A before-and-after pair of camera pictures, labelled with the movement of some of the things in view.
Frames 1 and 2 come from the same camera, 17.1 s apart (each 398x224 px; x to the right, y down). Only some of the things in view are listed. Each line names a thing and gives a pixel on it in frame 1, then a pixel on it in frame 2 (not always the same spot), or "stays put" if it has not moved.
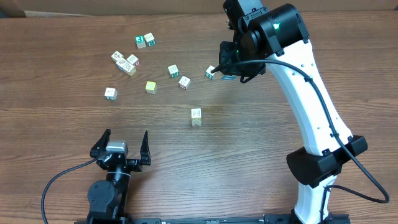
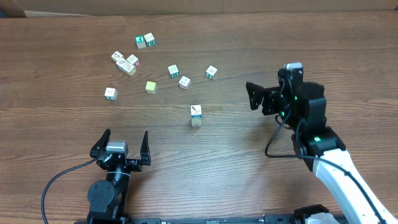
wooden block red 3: (184, 83) stays put
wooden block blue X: (228, 77) → (196, 111)
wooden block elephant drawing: (173, 71) stays put
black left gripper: (135, 163) stays put
